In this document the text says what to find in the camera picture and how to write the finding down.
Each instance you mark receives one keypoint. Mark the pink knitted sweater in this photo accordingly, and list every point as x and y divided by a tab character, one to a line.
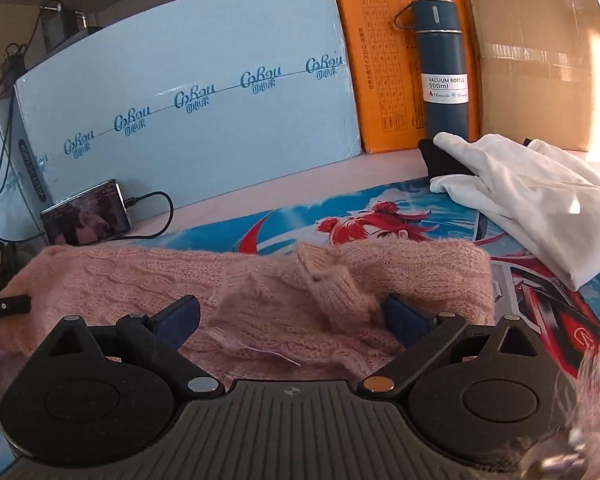
260	280

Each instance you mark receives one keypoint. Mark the dark blue vacuum bottle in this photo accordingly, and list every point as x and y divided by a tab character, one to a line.
442	120

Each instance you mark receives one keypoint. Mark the black device on ledge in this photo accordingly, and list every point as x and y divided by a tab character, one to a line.
60	25

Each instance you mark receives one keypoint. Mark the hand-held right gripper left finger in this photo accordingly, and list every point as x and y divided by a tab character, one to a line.
180	317

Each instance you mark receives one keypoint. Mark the white cloth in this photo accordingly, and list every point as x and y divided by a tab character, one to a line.
530	200

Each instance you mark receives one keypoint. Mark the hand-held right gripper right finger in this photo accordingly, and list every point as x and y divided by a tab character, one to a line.
405	322

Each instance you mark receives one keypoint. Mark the black smartphone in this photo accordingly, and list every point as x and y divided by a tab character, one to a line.
87	215

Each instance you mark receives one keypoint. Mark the printed cartoon mat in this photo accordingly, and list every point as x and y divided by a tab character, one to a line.
370	220

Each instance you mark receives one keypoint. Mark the brown cardboard box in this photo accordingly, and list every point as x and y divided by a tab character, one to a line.
530	35

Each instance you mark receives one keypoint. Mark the black cloth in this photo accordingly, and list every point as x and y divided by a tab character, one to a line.
440	160

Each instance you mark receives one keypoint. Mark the light blue printed carton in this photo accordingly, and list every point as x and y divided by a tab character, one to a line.
180	50

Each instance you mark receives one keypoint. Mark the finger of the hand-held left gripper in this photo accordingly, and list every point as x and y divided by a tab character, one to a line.
10	306

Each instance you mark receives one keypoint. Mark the orange flat box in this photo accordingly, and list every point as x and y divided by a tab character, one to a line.
375	60

